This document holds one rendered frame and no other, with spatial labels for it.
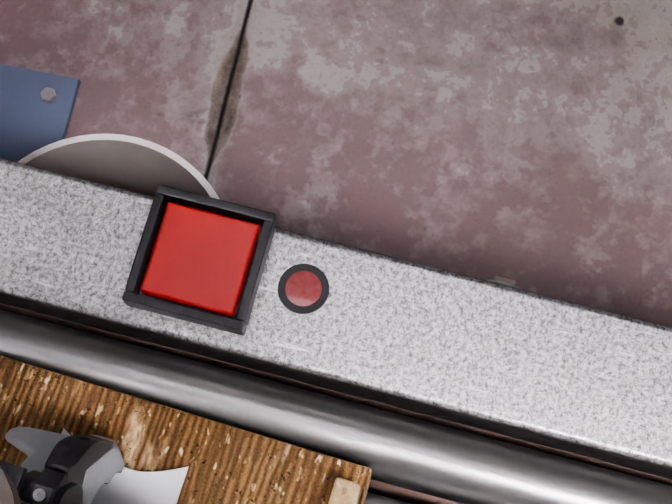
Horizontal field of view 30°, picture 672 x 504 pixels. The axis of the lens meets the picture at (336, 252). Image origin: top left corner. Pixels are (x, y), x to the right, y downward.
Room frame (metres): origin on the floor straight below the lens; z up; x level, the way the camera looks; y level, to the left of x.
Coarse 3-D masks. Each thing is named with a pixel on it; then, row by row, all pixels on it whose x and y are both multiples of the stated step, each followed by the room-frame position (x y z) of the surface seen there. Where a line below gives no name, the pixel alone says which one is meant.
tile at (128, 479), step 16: (64, 432) 0.10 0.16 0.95; (112, 480) 0.07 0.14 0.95; (128, 480) 0.07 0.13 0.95; (144, 480) 0.07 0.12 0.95; (160, 480) 0.07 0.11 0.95; (176, 480) 0.07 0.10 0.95; (96, 496) 0.07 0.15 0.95; (112, 496) 0.07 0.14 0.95; (128, 496) 0.06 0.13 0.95; (144, 496) 0.06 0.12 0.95; (160, 496) 0.06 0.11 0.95; (176, 496) 0.06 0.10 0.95
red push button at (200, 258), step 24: (168, 216) 0.23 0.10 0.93; (192, 216) 0.23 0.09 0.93; (216, 216) 0.23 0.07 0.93; (168, 240) 0.22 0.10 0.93; (192, 240) 0.22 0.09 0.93; (216, 240) 0.22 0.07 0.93; (240, 240) 0.22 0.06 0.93; (168, 264) 0.20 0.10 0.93; (192, 264) 0.20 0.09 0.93; (216, 264) 0.20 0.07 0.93; (240, 264) 0.20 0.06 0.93; (144, 288) 0.19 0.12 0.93; (168, 288) 0.19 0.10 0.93; (192, 288) 0.19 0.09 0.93; (216, 288) 0.19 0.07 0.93; (240, 288) 0.19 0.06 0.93; (216, 312) 0.17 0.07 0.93
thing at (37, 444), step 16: (16, 432) 0.10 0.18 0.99; (32, 432) 0.10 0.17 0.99; (48, 432) 0.10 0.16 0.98; (32, 448) 0.09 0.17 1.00; (48, 448) 0.09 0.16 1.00; (112, 448) 0.09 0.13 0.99; (32, 464) 0.08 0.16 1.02; (96, 464) 0.08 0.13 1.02; (112, 464) 0.08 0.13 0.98; (96, 480) 0.07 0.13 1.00
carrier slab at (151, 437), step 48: (0, 384) 0.14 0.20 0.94; (48, 384) 0.13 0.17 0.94; (0, 432) 0.11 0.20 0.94; (96, 432) 0.10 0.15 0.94; (144, 432) 0.10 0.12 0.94; (192, 432) 0.10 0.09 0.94; (240, 432) 0.10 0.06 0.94; (192, 480) 0.07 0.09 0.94; (240, 480) 0.07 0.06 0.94; (288, 480) 0.07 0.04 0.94
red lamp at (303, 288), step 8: (304, 272) 0.20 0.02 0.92; (288, 280) 0.19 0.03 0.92; (296, 280) 0.19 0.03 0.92; (304, 280) 0.19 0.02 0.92; (312, 280) 0.19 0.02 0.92; (288, 288) 0.19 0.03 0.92; (296, 288) 0.19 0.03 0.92; (304, 288) 0.19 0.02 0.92; (312, 288) 0.19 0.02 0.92; (320, 288) 0.19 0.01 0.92; (288, 296) 0.18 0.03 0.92; (296, 296) 0.18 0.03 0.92; (304, 296) 0.18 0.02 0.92; (312, 296) 0.18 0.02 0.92; (296, 304) 0.18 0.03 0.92; (304, 304) 0.18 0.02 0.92
